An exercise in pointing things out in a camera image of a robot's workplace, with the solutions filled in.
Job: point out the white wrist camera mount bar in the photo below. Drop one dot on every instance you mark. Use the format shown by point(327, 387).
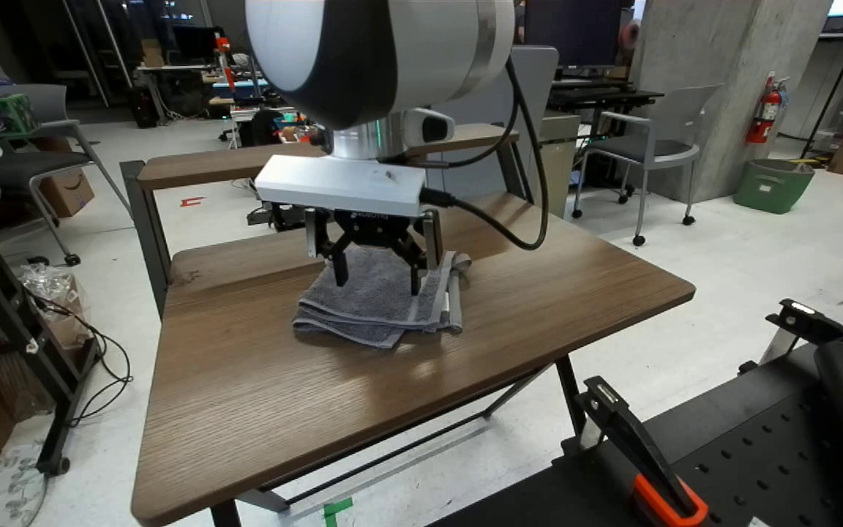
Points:
point(342, 185)

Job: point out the grey towel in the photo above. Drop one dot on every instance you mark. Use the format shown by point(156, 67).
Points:
point(373, 297)

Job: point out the grey chair with black legs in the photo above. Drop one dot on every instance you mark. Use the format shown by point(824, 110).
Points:
point(29, 157)

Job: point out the red fire extinguisher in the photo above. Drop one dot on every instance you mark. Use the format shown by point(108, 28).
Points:
point(767, 110)

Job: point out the brown wooden table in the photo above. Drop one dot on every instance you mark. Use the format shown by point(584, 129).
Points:
point(143, 223)

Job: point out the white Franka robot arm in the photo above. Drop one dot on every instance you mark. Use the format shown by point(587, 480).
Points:
point(380, 48)

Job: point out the small cardboard box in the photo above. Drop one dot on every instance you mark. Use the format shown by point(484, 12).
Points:
point(64, 190)

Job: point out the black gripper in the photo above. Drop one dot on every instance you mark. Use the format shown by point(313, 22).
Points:
point(373, 226)

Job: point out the black perforated robot bench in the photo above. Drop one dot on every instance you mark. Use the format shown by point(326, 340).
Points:
point(762, 448)

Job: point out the grey armchair on castors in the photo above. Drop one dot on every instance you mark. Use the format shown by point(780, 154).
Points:
point(655, 148)

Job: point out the wooden raised desk shelf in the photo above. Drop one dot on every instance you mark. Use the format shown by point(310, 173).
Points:
point(206, 164)

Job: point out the clear plastic bag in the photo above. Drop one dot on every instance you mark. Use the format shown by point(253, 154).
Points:
point(44, 287)

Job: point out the dark computer monitor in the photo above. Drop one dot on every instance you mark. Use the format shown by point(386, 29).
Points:
point(570, 29)

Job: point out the green plastic bin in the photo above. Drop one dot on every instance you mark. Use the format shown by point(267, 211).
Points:
point(772, 185)

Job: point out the black stand legs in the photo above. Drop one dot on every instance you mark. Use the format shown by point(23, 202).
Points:
point(0, 310)

